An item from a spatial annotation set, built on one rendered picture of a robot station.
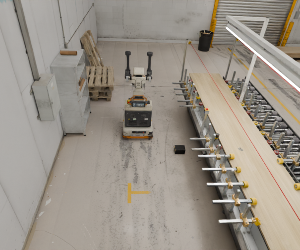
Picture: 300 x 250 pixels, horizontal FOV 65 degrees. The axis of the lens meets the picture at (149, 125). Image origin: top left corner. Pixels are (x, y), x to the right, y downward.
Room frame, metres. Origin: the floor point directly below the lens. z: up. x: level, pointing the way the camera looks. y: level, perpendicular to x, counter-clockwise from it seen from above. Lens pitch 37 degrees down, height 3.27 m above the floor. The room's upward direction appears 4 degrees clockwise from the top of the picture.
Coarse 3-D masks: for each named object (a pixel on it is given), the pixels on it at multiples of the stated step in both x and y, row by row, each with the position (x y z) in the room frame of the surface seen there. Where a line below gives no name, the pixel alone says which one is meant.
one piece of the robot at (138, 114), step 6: (132, 96) 3.92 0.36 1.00; (138, 96) 3.92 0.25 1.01; (126, 102) 3.99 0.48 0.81; (150, 102) 4.04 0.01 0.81; (126, 108) 3.87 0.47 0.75; (132, 108) 3.88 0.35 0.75; (138, 108) 3.89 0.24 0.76; (144, 108) 3.90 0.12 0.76; (150, 108) 3.91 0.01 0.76; (126, 114) 3.87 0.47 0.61; (132, 114) 3.88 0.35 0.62; (138, 114) 3.89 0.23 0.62; (144, 114) 3.90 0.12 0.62; (150, 114) 3.91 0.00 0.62; (126, 120) 3.87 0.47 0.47; (132, 120) 3.88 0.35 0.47; (138, 120) 3.89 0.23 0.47; (144, 120) 3.90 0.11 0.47; (150, 120) 3.92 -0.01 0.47; (132, 126) 3.91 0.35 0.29; (138, 126) 3.92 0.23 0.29; (144, 126) 3.93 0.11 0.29
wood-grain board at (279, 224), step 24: (216, 96) 4.30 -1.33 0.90; (216, 120) 3.44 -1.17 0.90; (240, 120) 3.49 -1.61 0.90; (240, 144) 2.82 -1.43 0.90; (264, 144) 2.86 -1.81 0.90; (264, 168) 2.34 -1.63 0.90; (264, 192) 1.92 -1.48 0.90; (288, 192) 1.95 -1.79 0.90; (264, 216) 1.59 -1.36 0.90; (288, 216) 1.61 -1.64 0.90; (288, 240) 1.33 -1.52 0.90
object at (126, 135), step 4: (124, 120) 4.13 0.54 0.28; (124, 124) 3.98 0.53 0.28; (124, 128) 3.83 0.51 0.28; (128, 128) 3.84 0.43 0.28; (132, 128) 3.84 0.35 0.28; (136, 128) 3.85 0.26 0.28; (140, 128) 3.86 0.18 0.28; (144, 128) 3.87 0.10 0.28; (148, 128) 3.88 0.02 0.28; (152, 128) 3.92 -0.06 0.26; (124, 132) 3.79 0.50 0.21; (128, 132) 3.79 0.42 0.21; (152, 132) 3.85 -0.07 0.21; (124, 136) 3.78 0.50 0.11; (128, 136) 3.79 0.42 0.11; (132, 136) 3.80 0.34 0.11; (136, 136) 3.81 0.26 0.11; (140, 136) 3.81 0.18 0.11; (144, 136) 3.82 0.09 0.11; (148, 136) 3.83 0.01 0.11; (152, 136) 3.85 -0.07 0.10
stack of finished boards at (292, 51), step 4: (280, 48) 9.64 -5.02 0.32; (284, 48) 9.67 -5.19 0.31; (288, 48) 9.70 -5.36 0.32; (292, 48) 9.74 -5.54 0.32; (296, 48) 9.77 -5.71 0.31; (284, 52) 9.18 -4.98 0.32; (288, 52) 9.21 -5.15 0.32; (292, 52) 9.24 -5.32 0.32; (296, 52) 9.27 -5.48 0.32; (292, 56) 9.16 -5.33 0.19; (296, 56) 9.18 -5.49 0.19
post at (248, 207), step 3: (249, 204) 1.54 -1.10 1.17; (246, 207) 1.52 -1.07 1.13; (249, 207) 1.51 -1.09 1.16; (246, 210) 1.51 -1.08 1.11; (249, 210) 1.51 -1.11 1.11; (243, 213) 1.52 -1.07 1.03; (246, 213) 1.51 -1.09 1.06; (243, 216) 1.51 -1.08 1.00; (246, 216) 1.51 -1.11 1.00; (237, 225) 1.53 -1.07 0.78; (240, 225) 1.51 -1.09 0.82; (237, 228) 1.51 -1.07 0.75
